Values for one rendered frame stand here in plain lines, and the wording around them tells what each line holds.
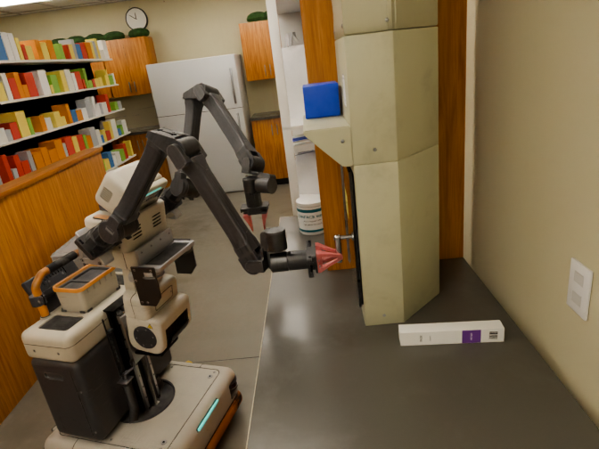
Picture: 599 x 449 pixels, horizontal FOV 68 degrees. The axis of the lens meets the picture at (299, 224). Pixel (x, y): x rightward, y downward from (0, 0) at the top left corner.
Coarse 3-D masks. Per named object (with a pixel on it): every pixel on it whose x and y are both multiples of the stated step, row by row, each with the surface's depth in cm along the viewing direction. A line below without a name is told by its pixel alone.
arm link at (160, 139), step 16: (160, 128) 127; (160, 144) 123; (192, 144) 124; (144, 160) 128; (160, 160) 128; (144, 176) 130; (128, 192) 134; (144, 192) 134; (128, 208) 136; (112, 224) 137; (112, 240) 139
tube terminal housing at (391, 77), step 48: (336, 48) 126; (384, 48) 101; (432, 48) 112; (384, 96) 105; (432, 96) 116; (384, 144) 109; (432, 144) 120; (384, 192) 113; (432, 192) 125; (384, 240) 118; (432, 240) 130; (384, 288) 123; (432, 288) 135
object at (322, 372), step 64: (320, 320) 133; (448, 320) 125; (512, 320) 122; (256, 384) 110; (320, 384) 107; (384, 384) 104; (448, 384) 102; (512, 384) 100; (256, 448) 92; (320, 448) 90; (384, 448) 88; (448, 448) 86; (512, 448) 85; (576, 448) 83
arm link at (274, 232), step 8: (264, 232) 123; (272, 232) 123; (280, 232) 122; (264, 240) 124; (272, 240) 122; (280, 240) 122; (264, 248) 125; (272, 248) 123; (280, 248) 123; (264, 256) 126; (248, 264) 126; (256, 264) 125; (264, 264) 126; (256, 272) 126; (264, 272) 126
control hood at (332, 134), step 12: (312, 120) 123; (324, 120) 120; (336, 120) 118; (312, 132) 108; (324, 132) 108; (336, 132) 108; (348, 132) 108; (324, 144) 109; (336, 144) 109; (348, 144) 109; (336, 156) 110; (348, 156) 110
